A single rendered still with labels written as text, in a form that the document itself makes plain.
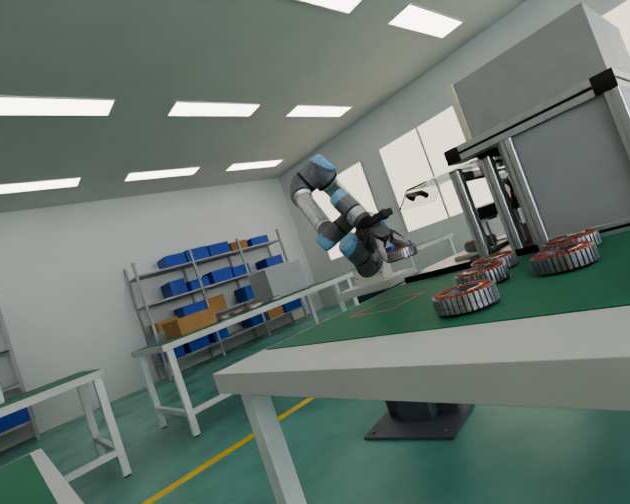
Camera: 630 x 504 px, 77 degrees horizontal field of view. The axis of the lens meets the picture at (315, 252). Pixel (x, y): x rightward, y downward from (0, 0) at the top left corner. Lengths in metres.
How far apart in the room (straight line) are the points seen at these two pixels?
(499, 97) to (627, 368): 1.04
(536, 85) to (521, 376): 0.99
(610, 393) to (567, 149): 0.83
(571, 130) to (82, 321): 7.03
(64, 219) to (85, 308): 1.51
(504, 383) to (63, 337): 7.11
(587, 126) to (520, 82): 0.26
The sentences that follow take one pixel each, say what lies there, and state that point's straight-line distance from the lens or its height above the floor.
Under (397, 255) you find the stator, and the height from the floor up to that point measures 0.86.
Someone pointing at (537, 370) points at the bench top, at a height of 0.74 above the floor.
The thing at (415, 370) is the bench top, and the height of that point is 0.74.
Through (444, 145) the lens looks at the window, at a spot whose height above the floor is 2.11.
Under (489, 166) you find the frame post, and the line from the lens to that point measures 1.27.
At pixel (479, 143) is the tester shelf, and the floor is 1.09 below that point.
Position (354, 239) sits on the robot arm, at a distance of 1.96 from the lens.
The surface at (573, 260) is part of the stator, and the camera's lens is 0.85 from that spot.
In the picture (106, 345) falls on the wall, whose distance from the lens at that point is 7.45.
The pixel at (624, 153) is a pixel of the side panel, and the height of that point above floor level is 0.92.
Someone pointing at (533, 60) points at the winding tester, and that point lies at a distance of 1.35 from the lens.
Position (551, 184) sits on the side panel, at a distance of 1.22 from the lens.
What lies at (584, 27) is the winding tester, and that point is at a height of 1.26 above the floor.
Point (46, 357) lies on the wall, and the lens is 7.33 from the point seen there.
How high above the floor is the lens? 0.91
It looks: 2 degrees up
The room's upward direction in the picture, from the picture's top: 19 degrees counter-clockwise
